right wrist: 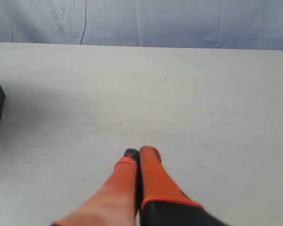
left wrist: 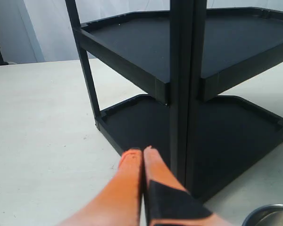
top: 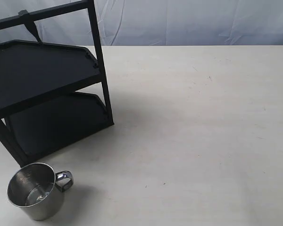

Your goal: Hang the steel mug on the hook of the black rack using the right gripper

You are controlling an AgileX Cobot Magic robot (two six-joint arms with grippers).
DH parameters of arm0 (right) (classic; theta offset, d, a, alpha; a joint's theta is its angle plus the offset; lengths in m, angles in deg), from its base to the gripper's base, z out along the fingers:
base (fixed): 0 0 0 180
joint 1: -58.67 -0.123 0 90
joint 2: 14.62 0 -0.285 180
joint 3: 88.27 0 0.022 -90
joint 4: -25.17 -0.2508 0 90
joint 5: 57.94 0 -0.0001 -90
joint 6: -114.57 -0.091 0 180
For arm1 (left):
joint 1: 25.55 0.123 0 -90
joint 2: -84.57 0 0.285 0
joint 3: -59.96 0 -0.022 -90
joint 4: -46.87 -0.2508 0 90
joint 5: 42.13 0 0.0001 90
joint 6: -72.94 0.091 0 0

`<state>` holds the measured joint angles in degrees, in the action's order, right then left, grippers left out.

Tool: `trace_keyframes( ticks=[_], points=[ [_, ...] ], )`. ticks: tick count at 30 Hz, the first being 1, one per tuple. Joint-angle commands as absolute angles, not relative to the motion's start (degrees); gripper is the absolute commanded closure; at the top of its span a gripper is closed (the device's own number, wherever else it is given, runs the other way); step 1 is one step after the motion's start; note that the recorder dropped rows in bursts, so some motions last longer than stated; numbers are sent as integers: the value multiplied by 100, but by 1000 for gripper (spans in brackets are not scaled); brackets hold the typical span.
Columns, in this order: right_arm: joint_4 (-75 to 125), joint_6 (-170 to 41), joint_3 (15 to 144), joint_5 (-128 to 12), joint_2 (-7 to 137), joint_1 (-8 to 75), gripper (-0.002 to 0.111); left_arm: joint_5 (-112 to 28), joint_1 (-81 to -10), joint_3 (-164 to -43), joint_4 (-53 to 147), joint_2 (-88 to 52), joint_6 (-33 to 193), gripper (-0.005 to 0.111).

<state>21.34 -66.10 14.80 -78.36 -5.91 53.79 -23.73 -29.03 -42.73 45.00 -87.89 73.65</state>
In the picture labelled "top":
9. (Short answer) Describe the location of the black two-tier shelf rack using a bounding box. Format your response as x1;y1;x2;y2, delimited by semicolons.
0;0;114;167

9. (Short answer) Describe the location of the stainless steel mug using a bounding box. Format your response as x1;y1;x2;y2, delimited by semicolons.
7;162;74;221

